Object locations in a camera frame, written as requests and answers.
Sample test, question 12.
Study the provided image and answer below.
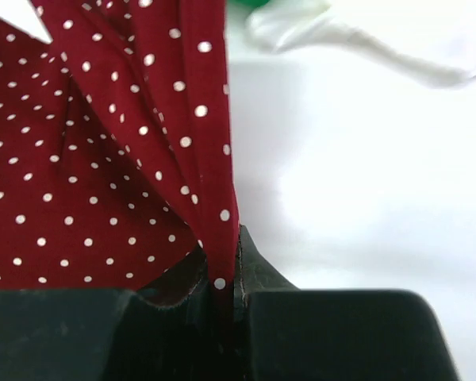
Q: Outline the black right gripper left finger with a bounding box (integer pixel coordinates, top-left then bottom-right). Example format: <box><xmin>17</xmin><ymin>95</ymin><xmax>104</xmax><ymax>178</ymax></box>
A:
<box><xmin>0</xmin><ymin>245</ymin><xmax>239</xmax><ymax>381</ymax></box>

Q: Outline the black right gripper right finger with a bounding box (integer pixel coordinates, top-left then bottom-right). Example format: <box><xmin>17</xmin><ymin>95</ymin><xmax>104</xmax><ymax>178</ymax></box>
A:
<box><xmin>235</xmin><ymin>227</ymin><xmax>459</xmax><ymax>380</ymax></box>

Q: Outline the red polka dot skirt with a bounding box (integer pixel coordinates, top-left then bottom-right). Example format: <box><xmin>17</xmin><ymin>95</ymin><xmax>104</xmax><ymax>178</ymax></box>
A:
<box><xmin>0</xmin><ymin>1</ymin><xmax>239</xmax><ymax>313</ymax></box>

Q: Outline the white skirt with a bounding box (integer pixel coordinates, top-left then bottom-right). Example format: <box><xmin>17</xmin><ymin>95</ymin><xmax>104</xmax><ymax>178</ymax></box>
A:
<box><xmin>246</xmin><ymin>1</ymin><xmax>476</xmax><ymax>87</ymax></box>

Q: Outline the green plastic bin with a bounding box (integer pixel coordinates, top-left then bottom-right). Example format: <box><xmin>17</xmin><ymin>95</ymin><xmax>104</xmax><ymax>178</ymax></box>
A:
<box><xmin>230</xmin><ymin>0</ymin><xmax>270</xmax><ymax>9</ymax></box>

